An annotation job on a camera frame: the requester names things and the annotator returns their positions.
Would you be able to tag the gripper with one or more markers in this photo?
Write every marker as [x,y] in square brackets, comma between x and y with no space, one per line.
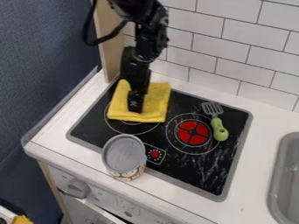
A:
[136,73]

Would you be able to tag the yellow cloth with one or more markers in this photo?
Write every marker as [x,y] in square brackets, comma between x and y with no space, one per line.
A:
[155,100]

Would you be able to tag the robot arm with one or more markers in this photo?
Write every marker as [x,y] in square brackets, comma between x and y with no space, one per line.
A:
[150,20]

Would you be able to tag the toy stove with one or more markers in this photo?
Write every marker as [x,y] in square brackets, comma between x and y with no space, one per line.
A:
[202,169]

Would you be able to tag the grey lidded can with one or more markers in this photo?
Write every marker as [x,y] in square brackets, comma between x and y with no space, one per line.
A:
[122,154]

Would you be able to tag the wooden board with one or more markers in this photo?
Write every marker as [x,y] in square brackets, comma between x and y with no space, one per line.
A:
[110,43]

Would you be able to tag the toy sink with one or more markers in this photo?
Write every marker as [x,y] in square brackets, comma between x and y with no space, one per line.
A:
[286,180]

